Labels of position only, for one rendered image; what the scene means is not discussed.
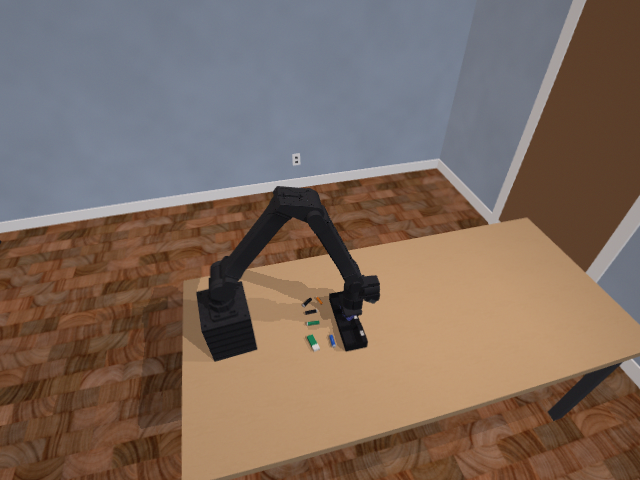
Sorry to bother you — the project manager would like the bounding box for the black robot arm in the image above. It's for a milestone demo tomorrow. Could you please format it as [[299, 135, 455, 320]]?
[[207, 186, 380, 322]]

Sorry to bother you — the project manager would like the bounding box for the black open-top bin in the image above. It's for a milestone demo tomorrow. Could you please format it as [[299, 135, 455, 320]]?
[[329, 291, 368, 352]]

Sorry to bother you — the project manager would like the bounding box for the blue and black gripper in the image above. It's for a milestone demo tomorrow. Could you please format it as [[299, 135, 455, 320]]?
[[339, 294, 362, 321]]

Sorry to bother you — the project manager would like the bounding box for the white and green eraser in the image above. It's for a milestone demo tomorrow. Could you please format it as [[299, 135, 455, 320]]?
[[307, 334, 320, 352]]

